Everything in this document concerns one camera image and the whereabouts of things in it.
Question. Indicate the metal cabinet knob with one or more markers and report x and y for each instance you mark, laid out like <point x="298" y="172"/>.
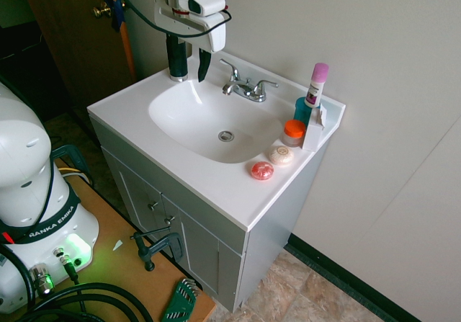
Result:
<point x="169" y="220"/>
<point x="153" y="205"/>

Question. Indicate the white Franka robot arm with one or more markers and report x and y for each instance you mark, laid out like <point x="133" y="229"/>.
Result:
<point x="25" y="178"/>

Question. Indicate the white cardboard carton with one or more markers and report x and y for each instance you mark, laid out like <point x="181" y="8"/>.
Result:
<point x="312" y="134"/>

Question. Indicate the black metal C-clamp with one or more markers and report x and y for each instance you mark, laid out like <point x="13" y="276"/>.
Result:
<point x="174" y="242"/>

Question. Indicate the blue tape strip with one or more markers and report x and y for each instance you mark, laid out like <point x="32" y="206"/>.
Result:
<point x="118" y="14"/>

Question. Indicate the white bottle with pink cap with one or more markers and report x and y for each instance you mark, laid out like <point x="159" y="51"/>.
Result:
<point x="317" y="88"/>

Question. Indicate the black baseboard strip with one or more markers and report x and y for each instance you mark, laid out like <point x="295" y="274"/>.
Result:
<point x="353" y="282"/>

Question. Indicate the silver round connector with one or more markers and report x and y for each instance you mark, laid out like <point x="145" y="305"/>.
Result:
<point x="41" y="277"/>

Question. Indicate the white sink vanity top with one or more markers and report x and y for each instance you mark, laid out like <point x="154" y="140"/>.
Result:
<point x="201" y="178"/>

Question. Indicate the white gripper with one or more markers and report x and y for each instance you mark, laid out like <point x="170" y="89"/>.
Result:
<point x="187" y="24"/>

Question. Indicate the grey vanity cabinet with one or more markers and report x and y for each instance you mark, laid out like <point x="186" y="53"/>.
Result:
<point x="201" y="242"/>

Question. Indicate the brown wooden door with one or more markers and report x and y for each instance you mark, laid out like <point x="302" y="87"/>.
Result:
<point x="75" y="48"/>

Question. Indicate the dark green clamp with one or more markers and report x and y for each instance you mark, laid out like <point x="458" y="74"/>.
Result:
<point x="75" y="156"/>

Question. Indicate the jar with orange lid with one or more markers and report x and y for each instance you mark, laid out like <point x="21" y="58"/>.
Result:
<point x="294" y="131"/>

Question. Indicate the brass door knob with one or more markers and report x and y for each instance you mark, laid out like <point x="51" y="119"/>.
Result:
<point x="101" y="11"/>

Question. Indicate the red round soap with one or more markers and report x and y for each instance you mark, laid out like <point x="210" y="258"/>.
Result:
<point x="262" y="170"/>

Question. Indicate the beige round soap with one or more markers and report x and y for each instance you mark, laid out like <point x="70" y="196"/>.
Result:
<point x="281" y="155"/>

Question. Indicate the chrome sink drain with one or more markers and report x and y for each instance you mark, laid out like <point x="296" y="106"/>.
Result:
<point x="226" y="135"/>

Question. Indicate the teal plastic cup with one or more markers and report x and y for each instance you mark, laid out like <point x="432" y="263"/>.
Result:
<point x="300" y="111"/>

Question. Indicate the green hex key set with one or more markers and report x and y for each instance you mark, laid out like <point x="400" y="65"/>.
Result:
<point x="180" y="302"/>

